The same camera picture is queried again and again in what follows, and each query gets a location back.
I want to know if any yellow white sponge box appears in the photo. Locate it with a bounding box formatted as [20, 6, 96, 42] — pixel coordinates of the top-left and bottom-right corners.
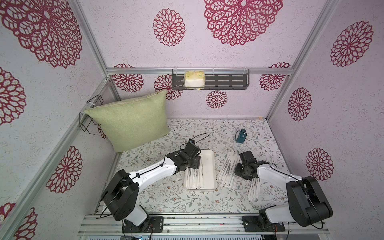
[184, 71, 206, 88]

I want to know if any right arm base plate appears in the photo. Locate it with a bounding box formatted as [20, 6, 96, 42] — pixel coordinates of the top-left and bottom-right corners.
[242, 215, 286, 233]

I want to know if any teal alarm clock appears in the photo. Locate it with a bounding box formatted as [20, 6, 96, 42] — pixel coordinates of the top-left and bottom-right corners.
[235, 129, 248, 144]

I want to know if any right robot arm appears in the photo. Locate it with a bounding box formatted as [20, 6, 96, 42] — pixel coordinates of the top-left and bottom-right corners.
[235, 151, 333, 230]

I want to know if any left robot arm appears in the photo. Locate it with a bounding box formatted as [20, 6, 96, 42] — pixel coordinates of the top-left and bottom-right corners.
[102, 141, 201, 227]

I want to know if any black wire wall rack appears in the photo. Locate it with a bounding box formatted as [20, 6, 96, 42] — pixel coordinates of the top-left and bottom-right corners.
[78, 94, 104, 135]

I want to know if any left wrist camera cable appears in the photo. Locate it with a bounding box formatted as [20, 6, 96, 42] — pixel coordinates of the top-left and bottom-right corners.
[179, 132, 211, 149]

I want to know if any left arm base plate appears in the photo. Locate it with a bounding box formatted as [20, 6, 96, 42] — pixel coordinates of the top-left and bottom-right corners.
[122, 217, 164, 234]

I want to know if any dark wall shelf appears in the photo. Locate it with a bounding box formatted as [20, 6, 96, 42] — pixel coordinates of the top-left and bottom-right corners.
[171, 69, 250, 90]

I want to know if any green cushion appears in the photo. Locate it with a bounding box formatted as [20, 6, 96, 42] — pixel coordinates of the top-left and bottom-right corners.
[84, 90, 170, 153]

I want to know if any white storage tray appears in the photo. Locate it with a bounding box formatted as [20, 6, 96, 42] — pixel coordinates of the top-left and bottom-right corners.
[184, 150, 217, 191]

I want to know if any wrapped straw right bundle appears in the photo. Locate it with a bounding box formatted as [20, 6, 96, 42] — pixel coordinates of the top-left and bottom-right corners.
[217, 152, 240, 189]

